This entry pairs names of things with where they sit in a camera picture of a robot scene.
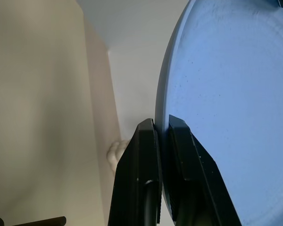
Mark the blue round plate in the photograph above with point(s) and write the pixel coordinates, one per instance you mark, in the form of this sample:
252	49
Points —
226	70

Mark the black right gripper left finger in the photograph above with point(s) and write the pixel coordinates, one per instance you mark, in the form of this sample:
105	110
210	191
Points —
136	169

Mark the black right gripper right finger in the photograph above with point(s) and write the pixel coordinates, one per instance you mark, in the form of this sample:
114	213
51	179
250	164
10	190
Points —
198	183

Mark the white lumpy object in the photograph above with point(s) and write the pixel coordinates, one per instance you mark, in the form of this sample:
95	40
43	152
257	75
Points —
116	153

